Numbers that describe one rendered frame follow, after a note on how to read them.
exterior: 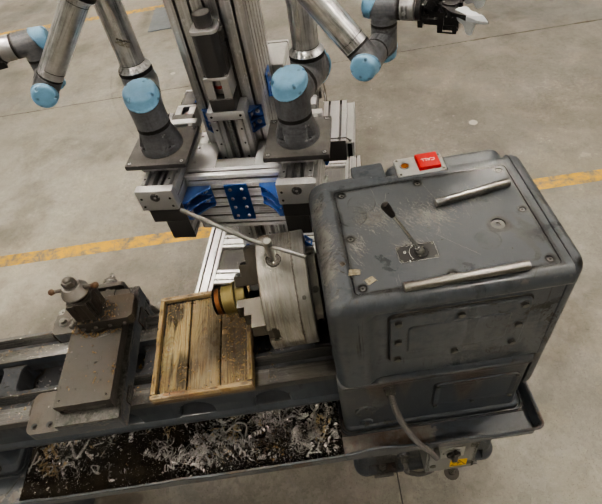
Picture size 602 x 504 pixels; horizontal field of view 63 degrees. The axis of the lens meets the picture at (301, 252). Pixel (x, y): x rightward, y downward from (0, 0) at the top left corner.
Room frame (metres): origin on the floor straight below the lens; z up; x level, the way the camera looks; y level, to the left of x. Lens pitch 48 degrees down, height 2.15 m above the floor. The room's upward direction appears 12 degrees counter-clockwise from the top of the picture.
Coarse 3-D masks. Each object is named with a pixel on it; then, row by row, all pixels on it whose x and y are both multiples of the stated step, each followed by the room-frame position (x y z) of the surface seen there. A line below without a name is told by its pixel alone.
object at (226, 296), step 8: (216, 288) 0.86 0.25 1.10; (224, 288) 0.85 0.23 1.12; (232, 288) 0.84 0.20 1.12; (240, 288) 0.84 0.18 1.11; (216, 296) 0.83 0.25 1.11; (224, 296) 0.82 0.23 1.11; (232, 296) 0.81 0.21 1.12; (240, 296) 0.82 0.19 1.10; (248, 296) 0.85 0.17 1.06; (216, 304) 0.81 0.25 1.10; (224, 304) 0.81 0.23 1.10; (232, 304) 0.80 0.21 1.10; (216, 312) 0.80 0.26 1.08; (224, 312) 0.81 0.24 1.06; (232, 312) 0.80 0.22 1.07
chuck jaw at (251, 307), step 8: (240, 304) 0.79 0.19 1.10; (248, 304) 0.79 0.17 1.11; (256, 304) 0.78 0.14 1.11; (240, 312) 0.78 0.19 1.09; (248, 312) 0.76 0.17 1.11; (256, 312) 0.75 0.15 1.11; (248, 320) 0.75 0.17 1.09; (256, 320) 0.72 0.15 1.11; (264, 320) 0.72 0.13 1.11; (256, 328) 0.70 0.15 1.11; (264, 328) 0.70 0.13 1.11; (272, 328) 0.69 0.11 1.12; (256, 336) 0.70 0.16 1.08; (272, 336) 0.68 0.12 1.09; (280, 336) 0.68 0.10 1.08
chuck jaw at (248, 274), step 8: (248, 248) 0.90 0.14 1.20; (248, 256) 0.89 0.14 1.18; (240, 264) 0.89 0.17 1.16; (248, 264) 0.88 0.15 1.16; (240, 272) 0.87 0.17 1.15; (248, 272) 0.86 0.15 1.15; (256, 272) 0.86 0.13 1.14; (240, 280) 0.85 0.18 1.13; (248, 280) 0.85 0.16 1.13; (256, 280) 0.85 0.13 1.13
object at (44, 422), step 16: (144, 304) 1.05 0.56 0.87; (64, 320) 1.01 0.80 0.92; (64, 336) 0.97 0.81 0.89; (128, 336) 0.89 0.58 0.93; (128, 352) 0.84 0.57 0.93; (128, 368) 0.79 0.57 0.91; (128, 384) 0.74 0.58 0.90; (48, 400) 0.74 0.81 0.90; (128, 400) 0.69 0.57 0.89; (32, 416) 0.70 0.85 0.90; (48, 416) 0.69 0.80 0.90; (64, 416) 0.67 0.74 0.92; (80, 416) 0.66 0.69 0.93; (96, 416) 0.65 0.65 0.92; (112, 416) 0.64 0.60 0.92; (128, 416) 0.66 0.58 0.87; (32, 432) 0.65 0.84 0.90; (48, 432) 0.64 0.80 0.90; (64, 432) 0.64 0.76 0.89; (80, 432) 0.64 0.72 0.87
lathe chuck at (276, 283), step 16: (272, 240) 0.88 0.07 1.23; (288, 240) 0.87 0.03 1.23; (256, 256) 0.83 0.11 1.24; (288, 256) 0.81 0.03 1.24; (272, 272) 0.78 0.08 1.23; (288, 272) 0.77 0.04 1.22; (272, 288) 0.74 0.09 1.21; (288, 288) 0.73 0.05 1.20; (272, 304) 0.71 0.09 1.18; (288, 304) 0.71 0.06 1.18; (272, 320) 0.69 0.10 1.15; (288, 320) 0.69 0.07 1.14; (288, 336) 0.67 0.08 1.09; (304, 336) 0.67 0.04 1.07
